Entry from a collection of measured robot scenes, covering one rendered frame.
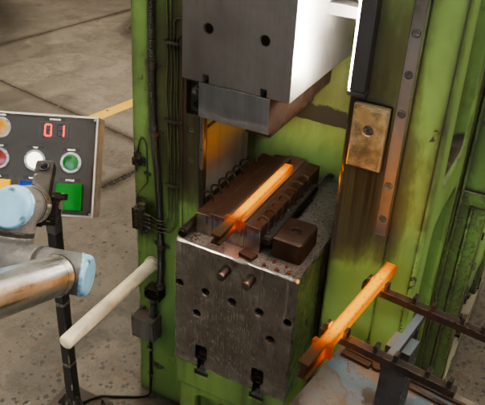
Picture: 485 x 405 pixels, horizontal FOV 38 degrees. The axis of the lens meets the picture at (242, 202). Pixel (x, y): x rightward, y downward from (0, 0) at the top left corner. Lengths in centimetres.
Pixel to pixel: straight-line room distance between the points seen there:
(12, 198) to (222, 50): 60
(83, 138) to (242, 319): 67
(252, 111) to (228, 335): 69
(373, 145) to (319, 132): 49
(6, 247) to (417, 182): 99
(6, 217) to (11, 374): 146
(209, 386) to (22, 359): 98
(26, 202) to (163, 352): 120
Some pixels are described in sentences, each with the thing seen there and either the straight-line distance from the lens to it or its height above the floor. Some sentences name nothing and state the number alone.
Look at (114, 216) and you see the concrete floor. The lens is 376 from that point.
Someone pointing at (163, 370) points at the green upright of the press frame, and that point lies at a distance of 266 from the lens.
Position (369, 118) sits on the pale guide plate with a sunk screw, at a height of 132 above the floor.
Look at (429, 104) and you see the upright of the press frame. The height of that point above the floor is 138.
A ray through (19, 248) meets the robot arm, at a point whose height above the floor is 115.
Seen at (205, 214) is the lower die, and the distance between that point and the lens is 195.
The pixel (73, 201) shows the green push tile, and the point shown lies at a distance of 199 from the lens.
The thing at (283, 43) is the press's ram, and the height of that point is 151.
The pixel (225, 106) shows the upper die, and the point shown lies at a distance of 177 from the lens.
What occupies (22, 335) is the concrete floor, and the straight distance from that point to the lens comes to 309.
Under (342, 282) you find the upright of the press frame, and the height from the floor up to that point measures 80.
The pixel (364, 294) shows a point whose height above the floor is 99.
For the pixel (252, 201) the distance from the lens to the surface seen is 196.
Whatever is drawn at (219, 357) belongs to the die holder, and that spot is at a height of 54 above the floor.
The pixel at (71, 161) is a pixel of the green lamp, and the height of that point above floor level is 109.
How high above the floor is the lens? 203
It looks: 31 degrees down
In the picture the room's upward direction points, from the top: 3 degrees clockwise
